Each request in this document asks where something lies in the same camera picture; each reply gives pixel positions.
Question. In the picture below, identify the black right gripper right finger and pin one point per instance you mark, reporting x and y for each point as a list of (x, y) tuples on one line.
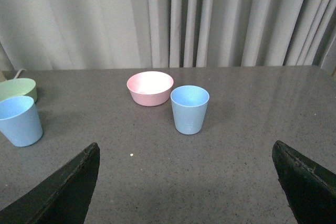
[(308, 186)]

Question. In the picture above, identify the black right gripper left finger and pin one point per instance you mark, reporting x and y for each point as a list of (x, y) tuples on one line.
[(63, 197)]

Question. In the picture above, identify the blue cup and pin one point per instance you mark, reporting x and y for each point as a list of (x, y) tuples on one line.
[(20, 122), (189, 105)]

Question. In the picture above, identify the green bowl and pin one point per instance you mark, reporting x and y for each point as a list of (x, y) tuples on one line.
[(18, 87)]

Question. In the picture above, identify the pink bowl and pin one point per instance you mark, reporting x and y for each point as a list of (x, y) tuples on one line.
[(150, 88)]

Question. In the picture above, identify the grey curtain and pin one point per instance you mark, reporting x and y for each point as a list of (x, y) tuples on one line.
[(108, 34)]

